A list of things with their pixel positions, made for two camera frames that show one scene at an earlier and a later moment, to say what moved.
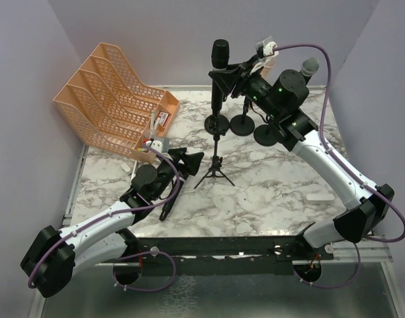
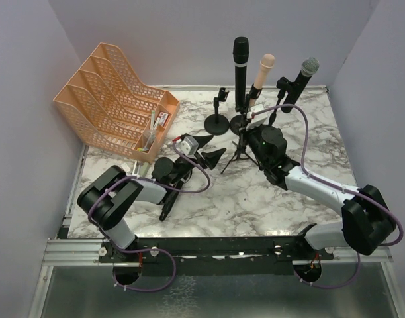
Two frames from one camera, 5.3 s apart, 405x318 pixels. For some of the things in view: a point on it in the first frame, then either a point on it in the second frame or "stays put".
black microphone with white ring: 220,55 → 241,54
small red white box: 163,118 stays put
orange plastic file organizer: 107,101 stays put
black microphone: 167,207 stays put
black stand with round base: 242,124 stays put
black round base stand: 216,124 stays put
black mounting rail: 222,255 stays put
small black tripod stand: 216,170 → 240,153
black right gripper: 239,79 → 252,133
